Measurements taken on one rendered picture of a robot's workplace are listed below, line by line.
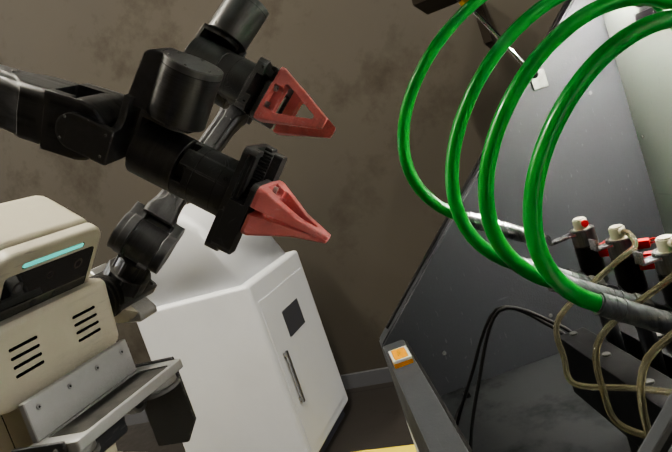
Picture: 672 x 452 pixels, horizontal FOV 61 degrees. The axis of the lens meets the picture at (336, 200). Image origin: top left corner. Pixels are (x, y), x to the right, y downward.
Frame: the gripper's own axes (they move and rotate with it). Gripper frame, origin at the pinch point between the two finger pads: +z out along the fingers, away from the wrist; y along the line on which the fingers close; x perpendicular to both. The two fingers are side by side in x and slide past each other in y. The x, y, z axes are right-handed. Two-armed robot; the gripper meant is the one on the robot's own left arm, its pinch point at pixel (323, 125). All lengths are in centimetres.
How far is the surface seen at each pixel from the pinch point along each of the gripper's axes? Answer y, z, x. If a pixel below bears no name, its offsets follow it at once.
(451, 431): 3.5, 30.4, 23.8
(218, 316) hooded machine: 165, -51, 76
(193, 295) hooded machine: 167, -67, 75
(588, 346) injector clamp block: 8.5, 39.9, 7.6
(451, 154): -8.1, 15.8, -2.7
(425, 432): 4.6, 28.1, 25.9
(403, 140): -1.5, 9.7, -2.7
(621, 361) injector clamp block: 3.1, 42.1, 7.1
